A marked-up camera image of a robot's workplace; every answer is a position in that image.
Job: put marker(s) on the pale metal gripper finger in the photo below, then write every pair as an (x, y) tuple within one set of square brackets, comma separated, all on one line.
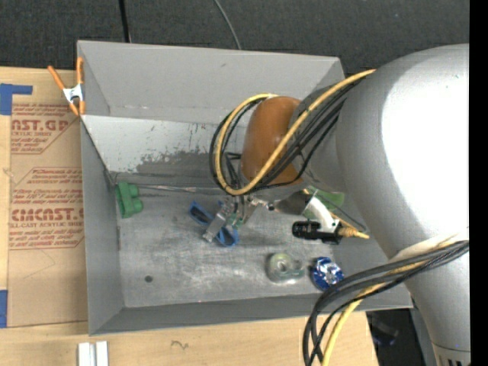
[(216, 225)]

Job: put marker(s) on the grey metal bin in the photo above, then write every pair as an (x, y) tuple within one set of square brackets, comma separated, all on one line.
[(183, 265)]

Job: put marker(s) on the clear tape dispenser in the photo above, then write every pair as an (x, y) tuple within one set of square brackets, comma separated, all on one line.
[(284, 268)]

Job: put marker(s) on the pale green soft object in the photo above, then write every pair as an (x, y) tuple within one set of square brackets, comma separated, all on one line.
[(335, 197)]

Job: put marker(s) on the green toy building block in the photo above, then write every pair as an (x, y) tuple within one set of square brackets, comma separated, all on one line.
[(127, 200)]

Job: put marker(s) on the blue and white crumpled packet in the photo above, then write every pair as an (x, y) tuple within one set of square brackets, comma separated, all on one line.
[(326, 275)]

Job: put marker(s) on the brown cardboard board red print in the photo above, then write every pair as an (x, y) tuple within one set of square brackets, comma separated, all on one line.
[(42, 273)]

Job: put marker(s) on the black cylinder on white bracket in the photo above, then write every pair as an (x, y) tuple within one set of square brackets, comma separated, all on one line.
[(310, 230)]

